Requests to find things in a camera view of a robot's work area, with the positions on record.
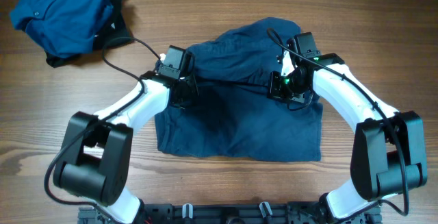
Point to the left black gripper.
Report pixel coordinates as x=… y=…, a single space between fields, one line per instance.
x=191 y=90

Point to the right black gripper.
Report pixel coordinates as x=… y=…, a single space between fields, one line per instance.
x=274 y=91

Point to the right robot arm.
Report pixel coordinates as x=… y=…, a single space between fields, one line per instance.
x=388 y=155

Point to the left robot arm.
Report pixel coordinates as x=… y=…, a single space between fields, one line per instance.
x=94 y=158

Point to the black folded garment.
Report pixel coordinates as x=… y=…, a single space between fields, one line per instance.
x=114 y=27

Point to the dark navy blue shorts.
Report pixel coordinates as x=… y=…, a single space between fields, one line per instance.
x=232 y=115

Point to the folded blue button shirt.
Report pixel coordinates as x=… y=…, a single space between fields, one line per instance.
x=62 y=28

